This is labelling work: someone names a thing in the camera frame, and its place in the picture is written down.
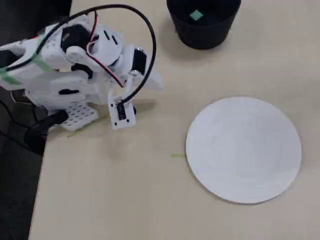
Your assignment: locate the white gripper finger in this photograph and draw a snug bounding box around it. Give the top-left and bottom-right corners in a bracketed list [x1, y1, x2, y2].
[143, 69, 164, 91]

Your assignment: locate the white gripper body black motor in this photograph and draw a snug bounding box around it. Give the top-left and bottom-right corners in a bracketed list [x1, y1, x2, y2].
[119, 43, 151, 81]

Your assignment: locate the black table clamp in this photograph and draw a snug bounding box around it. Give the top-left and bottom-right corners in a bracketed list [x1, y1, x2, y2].
[23, 109, 69, 151]

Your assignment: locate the green cube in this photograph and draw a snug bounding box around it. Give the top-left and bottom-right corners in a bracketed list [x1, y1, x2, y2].
[188, 9, 204, 22]

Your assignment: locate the white paper plate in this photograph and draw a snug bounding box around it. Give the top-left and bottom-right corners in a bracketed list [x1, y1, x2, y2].
[185, 96, 303, 205]

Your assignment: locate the thin black cable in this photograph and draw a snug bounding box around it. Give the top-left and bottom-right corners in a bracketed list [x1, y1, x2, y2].
[0, 99, 29, 131]

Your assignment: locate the black round bin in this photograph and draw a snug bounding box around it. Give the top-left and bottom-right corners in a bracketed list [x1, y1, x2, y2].
[166, 0, 242, 50]

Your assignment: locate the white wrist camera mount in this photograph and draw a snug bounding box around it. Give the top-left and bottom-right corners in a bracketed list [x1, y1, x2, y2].
[107, 74, 138, 130]

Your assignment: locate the red and black wire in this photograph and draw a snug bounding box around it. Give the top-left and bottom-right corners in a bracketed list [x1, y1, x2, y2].
[86, 11, 126, 89]

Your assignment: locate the thick black camera cable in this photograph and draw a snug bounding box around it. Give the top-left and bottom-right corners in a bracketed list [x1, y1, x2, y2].
[4, 6, 157, 106]

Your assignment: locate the white perforated base plate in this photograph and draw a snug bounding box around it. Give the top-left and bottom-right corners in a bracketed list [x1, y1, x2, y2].
[59, 103, 99, 131]

